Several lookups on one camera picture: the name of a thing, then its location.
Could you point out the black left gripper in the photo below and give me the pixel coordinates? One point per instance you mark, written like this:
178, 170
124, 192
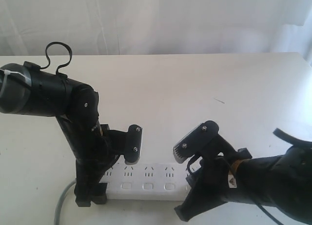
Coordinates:
93, 150

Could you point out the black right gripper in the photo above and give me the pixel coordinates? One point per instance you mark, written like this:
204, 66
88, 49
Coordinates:
209, 189

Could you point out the white five-outlet power strip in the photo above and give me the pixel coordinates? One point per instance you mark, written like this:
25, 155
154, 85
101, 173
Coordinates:
152, 182

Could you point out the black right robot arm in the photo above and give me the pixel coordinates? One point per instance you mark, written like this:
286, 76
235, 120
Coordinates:
283, 182

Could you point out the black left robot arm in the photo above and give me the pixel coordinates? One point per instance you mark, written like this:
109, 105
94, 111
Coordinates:
50, 95

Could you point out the white zip tie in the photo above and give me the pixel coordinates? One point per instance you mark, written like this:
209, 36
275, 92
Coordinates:
12, 85

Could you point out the white backdrop curtain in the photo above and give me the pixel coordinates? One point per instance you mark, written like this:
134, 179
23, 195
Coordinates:
128, 27

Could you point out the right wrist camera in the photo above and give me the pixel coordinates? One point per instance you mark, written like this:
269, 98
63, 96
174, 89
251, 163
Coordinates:
203, 141

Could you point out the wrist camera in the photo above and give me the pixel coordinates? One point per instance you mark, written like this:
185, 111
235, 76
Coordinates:
203, 141
126, 144

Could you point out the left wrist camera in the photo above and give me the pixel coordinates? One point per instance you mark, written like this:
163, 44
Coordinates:
126, 144

